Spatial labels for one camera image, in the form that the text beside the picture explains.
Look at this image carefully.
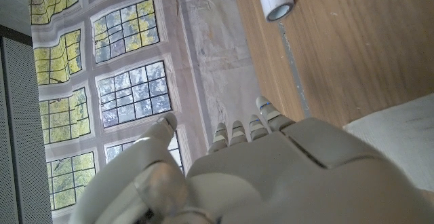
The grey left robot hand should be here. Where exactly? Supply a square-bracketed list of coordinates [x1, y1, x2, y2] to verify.
[69, 96, 434, 224]

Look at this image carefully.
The printed window backdrop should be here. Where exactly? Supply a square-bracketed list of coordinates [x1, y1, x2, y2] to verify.
[26, 0, 262, 224]

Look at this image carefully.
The grey perforated partition panel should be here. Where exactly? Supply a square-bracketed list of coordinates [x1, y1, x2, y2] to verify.
[0, 25, 54, 224]

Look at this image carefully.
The white gauze bandage strip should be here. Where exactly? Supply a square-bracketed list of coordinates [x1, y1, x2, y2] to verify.
[342, 93, 434, 193]

